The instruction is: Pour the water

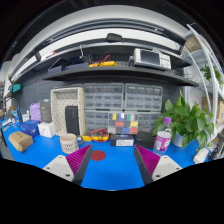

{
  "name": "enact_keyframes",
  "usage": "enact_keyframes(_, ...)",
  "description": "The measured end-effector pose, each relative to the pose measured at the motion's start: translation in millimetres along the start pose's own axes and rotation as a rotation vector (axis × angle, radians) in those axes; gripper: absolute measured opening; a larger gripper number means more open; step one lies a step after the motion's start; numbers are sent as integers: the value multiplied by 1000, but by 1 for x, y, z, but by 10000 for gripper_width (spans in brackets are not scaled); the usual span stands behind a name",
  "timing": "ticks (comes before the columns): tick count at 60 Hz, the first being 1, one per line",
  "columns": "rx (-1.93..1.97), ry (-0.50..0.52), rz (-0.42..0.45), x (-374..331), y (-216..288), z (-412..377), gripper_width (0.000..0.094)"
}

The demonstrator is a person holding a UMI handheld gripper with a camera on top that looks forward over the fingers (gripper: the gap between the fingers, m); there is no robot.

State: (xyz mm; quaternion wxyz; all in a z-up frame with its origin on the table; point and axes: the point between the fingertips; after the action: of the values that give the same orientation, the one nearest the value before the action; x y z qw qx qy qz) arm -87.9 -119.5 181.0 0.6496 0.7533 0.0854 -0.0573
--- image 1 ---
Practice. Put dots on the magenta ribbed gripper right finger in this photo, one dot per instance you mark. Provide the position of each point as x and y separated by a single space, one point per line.
152 166

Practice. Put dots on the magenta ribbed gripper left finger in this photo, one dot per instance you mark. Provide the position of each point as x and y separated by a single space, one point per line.
71 167

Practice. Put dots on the plastic bottle purple label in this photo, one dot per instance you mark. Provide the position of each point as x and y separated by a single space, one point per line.
163 137

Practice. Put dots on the beige patterned ceramic mug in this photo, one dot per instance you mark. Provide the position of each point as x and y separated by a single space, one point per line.
70 142

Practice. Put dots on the red round coaster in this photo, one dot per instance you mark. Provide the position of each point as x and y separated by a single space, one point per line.
98 155

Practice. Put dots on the black flat case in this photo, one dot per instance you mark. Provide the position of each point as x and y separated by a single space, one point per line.
145 139

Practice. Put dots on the small dark labelled box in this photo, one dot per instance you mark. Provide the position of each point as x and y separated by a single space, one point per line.
121 140

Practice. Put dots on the white small box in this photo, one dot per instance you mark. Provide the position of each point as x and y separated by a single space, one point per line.
47 129

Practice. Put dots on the white power adapter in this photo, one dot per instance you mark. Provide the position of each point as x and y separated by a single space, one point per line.
200 156

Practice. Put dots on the black rectangular speaker box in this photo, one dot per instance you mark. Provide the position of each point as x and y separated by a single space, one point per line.
71 118

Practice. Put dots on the clear box colourful parts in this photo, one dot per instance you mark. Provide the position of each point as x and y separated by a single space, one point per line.
123 123

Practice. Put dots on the green potted plant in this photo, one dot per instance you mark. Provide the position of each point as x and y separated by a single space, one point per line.
190 122

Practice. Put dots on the brown cardboard box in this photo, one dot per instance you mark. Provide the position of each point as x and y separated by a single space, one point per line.
20 140

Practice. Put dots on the blue transparent box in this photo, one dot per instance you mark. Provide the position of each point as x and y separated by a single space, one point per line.
30 127

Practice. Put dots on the grey drawer organizer right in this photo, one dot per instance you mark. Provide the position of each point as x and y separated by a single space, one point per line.
146 103

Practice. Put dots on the grey drawer organizer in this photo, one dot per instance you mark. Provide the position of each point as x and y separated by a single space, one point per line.
146 103
100 99

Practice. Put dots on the dark grey carton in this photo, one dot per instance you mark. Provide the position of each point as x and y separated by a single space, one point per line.
45 109

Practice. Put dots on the purple bag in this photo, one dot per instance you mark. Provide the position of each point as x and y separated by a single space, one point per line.
35 111

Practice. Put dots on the white pegboard tray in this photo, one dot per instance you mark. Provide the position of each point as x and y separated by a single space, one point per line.
60 99

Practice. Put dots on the grey drawer organizer left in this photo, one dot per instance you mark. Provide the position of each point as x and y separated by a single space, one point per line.
100 99

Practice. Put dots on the black shelf board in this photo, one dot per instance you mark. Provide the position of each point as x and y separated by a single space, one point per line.
120 74

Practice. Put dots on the yellow multimeter on shelf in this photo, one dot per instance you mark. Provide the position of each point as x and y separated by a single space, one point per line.
105 62

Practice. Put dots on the black lamp head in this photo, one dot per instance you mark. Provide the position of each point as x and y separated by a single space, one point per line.
112 37

